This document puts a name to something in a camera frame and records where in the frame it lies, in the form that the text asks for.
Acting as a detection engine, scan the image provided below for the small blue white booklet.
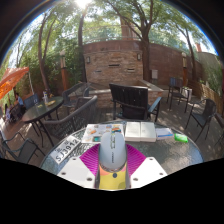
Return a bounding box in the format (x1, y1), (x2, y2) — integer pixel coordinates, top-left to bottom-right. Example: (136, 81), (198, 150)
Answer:
(155, 127), (175, 140)

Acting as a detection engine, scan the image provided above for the white licence plate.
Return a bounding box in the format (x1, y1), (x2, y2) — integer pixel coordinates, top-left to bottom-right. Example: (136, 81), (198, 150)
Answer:
(49, 134), (82, 165)

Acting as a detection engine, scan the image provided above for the person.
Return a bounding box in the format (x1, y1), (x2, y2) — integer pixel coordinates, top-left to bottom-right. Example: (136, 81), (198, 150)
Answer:
(12, 92), (25, 108)

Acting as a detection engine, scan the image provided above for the dark round patio table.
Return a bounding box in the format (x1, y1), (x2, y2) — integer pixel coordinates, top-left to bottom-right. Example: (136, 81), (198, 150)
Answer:
(21, 96), (65, 148)

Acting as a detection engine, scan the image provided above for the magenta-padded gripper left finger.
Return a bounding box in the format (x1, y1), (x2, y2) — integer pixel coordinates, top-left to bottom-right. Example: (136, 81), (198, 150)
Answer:
(56, 143), (101, 190)

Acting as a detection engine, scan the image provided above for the yellow pink printed mouse pad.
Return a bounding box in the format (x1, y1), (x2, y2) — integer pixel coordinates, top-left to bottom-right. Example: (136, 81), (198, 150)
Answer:
(98, 163), (129, 191)

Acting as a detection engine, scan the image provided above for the white open book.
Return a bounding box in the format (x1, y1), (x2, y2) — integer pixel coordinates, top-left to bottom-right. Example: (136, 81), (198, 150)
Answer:
(124, 121), (158, 143)

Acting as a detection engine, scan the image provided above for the wooden picket fence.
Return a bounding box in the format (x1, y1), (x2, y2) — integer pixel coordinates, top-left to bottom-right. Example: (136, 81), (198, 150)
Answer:
(198, 79), (224, 116)

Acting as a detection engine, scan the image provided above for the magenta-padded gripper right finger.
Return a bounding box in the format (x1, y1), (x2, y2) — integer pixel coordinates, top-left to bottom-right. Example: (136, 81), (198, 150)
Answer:
(125, 143), (168, 190)

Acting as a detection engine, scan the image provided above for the orange parasol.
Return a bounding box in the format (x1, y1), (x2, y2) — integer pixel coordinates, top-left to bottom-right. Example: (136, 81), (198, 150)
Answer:
(0, 66), (31, 101)

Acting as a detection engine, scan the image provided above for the small green packet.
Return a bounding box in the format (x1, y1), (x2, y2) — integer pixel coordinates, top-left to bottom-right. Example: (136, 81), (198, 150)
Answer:
(173, 132), (190, 144)

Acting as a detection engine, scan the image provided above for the white computer mouse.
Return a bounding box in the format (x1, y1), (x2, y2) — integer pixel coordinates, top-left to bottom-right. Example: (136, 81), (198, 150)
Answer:
(98, 131), (128, 173)

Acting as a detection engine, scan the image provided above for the black slatted armchair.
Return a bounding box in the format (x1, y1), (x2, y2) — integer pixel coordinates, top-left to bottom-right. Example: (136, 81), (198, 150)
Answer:
(108, 82), (163, 123)

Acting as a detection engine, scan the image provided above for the colourful printed magazine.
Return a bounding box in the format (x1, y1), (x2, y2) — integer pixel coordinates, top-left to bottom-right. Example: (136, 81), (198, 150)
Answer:
(81, 123), (125, 145)

